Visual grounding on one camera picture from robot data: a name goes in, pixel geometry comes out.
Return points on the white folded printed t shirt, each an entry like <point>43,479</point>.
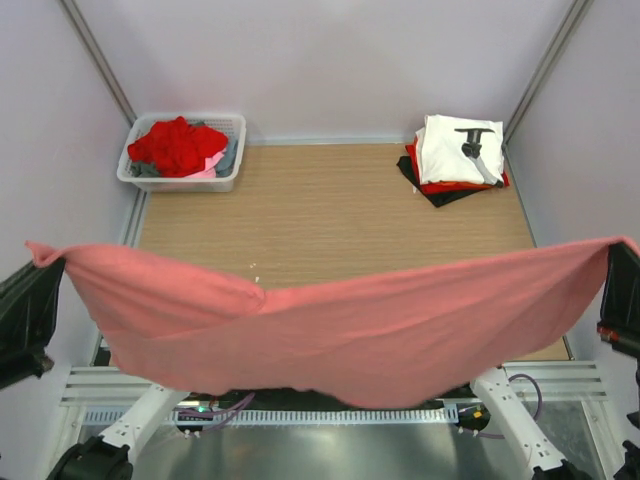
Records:
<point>459,150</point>

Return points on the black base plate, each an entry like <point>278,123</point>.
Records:
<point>285,399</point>

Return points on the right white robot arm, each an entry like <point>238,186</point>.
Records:
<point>538,456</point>

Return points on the white plastic basket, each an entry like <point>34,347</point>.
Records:
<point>162,148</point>

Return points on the red crumpled t shirt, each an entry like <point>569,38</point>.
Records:
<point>175,147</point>

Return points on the black folded t shirt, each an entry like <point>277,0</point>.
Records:
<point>438,198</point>

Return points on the light pink garment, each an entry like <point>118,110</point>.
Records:
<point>209,168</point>

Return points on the grey cable duct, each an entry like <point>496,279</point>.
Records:
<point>448,414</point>

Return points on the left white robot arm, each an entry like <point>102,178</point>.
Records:
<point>113,453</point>

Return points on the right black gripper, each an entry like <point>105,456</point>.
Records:
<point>620,310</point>

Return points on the pink t shirt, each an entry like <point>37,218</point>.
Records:
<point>388,340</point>

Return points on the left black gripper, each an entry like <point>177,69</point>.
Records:
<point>29,302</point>

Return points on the red folded t shirt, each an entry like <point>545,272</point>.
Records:
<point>438,187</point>

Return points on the grey garment in basket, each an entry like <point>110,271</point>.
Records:
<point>227,160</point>

